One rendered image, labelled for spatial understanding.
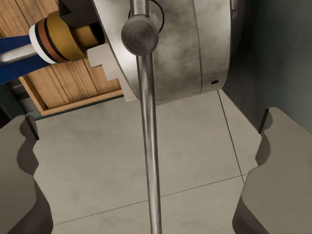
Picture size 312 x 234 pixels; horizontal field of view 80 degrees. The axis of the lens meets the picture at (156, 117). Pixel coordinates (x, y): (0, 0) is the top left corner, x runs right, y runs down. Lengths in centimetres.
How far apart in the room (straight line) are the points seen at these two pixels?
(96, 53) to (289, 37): 27
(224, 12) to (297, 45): 8
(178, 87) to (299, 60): 13
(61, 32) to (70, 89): 32
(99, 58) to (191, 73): 18
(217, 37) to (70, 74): 49
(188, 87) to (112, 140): 158
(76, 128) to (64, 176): 64
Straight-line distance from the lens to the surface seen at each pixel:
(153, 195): 19
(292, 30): 23
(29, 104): 77
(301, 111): 26
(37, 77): 69
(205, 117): 167
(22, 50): 43
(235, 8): 27
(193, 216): 256
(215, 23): 21
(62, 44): 36
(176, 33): 21
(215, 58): 23
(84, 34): 35
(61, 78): 65
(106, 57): 35
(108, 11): 21
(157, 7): 20
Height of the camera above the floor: 144
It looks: 62 degrees down
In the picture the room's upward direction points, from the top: 177 degrees counter-clockwise
